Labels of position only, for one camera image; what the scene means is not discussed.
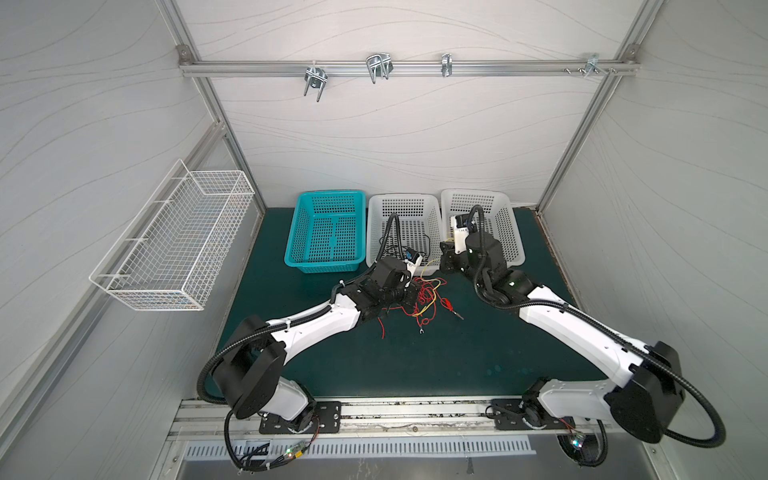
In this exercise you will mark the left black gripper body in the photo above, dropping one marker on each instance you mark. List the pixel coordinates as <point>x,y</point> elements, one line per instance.
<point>405,296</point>

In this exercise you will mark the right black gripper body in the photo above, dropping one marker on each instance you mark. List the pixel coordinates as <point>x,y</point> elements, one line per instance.
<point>452,257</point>

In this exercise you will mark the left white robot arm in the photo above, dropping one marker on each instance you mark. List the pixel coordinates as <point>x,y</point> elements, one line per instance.
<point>247,373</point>

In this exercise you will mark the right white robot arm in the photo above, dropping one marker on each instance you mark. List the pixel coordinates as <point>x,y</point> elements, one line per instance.
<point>643,388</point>

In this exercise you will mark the white perforated basket middle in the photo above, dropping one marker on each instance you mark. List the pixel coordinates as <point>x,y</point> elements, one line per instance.
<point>421,226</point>

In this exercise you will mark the white perforated basket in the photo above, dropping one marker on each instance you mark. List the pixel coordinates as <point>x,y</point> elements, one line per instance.
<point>500,219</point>
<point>421,226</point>

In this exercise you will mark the dark green table mat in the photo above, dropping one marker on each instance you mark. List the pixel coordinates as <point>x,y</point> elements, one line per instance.
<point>473,350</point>

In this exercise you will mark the white perforated basket right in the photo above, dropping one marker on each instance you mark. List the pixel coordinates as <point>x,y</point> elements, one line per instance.
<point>500,219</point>

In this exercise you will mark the teal perforated plastic basket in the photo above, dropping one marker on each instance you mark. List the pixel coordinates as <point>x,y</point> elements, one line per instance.
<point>327,233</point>

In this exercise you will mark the metal U-bolt clamp middle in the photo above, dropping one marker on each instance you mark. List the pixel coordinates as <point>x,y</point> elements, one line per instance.
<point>379,65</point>

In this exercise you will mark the metal u-bolt clamp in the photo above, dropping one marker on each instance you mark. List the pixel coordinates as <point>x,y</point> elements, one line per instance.
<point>315,78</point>
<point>379,65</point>

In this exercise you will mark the metal U-bolt clamp left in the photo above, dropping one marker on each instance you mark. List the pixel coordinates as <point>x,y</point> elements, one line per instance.
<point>315,78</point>

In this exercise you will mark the metal clamp right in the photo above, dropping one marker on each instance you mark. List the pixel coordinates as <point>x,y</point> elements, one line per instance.
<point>592,67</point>

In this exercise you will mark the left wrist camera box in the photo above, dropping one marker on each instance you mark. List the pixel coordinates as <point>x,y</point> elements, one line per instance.
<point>413,260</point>

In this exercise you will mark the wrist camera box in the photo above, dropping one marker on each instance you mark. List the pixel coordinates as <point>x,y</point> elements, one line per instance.
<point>413,260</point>
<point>460,233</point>

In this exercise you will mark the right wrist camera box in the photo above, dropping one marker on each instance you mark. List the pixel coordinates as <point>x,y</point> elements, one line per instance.
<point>460,233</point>

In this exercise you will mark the white slotted cable duct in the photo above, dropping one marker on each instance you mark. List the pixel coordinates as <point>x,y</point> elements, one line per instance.
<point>372,447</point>

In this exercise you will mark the small metal bracket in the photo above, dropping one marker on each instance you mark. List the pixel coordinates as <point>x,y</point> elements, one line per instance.
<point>446,65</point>

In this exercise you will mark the white wire wall basket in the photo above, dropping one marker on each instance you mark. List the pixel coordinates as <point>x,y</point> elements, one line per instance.
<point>169,256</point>

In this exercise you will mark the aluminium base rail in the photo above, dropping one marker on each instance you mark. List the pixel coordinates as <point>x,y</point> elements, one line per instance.
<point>362,417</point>

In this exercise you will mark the horizontal aluminium rail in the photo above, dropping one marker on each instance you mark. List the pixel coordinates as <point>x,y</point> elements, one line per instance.
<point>402,68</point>

